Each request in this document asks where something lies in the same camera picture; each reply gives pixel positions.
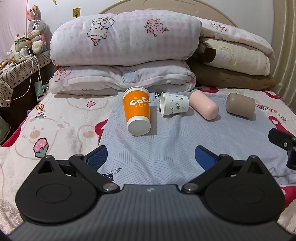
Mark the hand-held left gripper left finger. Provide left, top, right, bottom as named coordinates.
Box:
left=30, top=146, right=121, bottom=193

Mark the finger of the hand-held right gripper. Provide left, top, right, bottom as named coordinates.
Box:
left=268, top=128, right=296, bottom=171

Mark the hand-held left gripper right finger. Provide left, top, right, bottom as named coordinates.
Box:
left=181, top=146, right=273, bottom=194

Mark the orange paper cup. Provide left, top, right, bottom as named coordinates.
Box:
left=122, top=86, right=151, bottom=136

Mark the brown plastic cup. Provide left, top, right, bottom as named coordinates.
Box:
left=226, top=92, right=256, bottom=120

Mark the pink plastic cup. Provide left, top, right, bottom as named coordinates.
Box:
left=189, top=90, right=219, bottom=120

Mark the white leaf print paper cup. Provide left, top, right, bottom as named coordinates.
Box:
left=160, top=92, right=189, bottom=116

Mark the grey patterned cloth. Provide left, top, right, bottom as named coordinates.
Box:
left=97, top=89, right=296, bottom=186

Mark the brown folded blanket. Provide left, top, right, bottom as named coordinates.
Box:
left=190, top=61, right=277, bottom=90

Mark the beige curtain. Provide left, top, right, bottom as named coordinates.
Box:
left=270, top=0, right=296, bottom=102

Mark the white pink folded quilt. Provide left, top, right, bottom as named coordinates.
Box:
left=48, top=60, right=197, bottom=95

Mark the cream folded blanket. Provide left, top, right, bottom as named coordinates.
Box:
left=200, top=39, right=271, bottom=76

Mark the light green container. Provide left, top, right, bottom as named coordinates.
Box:
left=34, top=81, right=45, bottom=96

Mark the dark green bag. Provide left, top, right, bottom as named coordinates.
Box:
left=0, top=116, right=11, bottom=145

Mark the bedside table with patterned cover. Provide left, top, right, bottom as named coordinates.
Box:
left=0, top=50, right=51, bottom=109

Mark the pink checked folded quilt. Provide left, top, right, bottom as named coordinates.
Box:
left=50, top=10, right=203, bottom=66

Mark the grey rabbit plush toy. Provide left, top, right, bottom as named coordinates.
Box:
left=25, top=5, right=50, bottom=55

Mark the beige bed headboard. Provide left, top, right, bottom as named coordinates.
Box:
left=98, top=0, right=238, bottom=27

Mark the white lamp pole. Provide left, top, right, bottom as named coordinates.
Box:
left=24, top=0, right=29, bottom=39

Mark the white cable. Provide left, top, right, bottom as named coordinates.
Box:
left=0, top=46, right=43, bottom=101

